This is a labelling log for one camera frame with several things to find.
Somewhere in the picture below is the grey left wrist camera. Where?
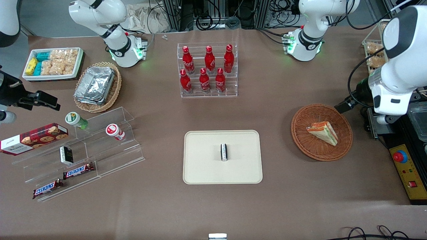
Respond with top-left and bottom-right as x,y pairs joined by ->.
366,108 -> 387,140

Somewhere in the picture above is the red cola bottle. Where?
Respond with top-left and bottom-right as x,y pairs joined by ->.
215,67 -> 227,93
179,69 -> 193,94
204,45 -> 216,75
182,46 -> 195,75
199,67 -> 211,94
223,44 -> 235,74

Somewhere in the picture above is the triangle sandwich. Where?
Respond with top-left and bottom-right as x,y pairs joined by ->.
306,121 -> 339,147

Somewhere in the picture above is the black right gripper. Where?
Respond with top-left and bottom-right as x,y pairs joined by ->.
0,71 -> 61,111

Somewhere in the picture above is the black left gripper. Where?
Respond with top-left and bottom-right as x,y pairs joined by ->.
334,78 -> 373,114

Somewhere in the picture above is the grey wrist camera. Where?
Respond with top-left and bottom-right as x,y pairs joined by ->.
366,108 -> 387,140
0,111 -> 17,125

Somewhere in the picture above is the clear acrylic bottle rack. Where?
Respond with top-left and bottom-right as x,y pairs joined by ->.
177,42 -> 238,99

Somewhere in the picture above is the yellow emergency stop box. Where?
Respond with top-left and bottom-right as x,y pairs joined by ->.
389,144 -> 427,205

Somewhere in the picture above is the clear pastry container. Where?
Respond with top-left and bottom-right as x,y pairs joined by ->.
362,19 -> 393,75

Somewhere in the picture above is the white plastic snack bin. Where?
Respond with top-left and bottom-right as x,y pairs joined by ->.
22,47 -> 84,82

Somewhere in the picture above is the coiled black cable bundle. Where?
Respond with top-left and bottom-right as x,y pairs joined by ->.
193,13 -> 214,31

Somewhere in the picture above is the cream plastic tray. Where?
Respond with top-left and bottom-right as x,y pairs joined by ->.
182,130 -> 264,185

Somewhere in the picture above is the crumpled beige cloth bag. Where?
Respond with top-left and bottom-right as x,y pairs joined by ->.
125,4 -> 171,34

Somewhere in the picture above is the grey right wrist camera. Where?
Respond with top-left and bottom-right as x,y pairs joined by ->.
0,111 -> 17,125

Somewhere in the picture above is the yellow snack pack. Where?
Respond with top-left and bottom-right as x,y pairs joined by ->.
25,57 -> 37,76

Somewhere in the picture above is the light oval wicker basket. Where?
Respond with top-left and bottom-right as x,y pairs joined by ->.
73,61 -> 122,113

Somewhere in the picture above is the stack of foil trays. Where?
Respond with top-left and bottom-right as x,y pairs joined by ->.
74,66 -> 116,106

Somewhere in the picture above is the snickers chocolate bar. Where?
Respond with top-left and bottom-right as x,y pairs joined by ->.
32,179 -> 64,200
63,162 -> 95,180

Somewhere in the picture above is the clear bag of crackers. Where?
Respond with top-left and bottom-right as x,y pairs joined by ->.
41,49 -> 79,76

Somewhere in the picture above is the black cable on table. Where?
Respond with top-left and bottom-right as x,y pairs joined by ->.
334,225 -> 427,240

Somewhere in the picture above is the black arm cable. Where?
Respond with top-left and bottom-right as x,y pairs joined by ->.
347,49 -> 387,108

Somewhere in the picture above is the clear acrylic step shelf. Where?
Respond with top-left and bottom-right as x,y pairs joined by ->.
11,106 -> 146,202

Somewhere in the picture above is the brown round wicker basket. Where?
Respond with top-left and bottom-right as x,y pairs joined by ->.
291,104 -> 353,162

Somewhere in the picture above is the red cookie box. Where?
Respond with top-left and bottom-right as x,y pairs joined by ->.
0,123 -> 69,156

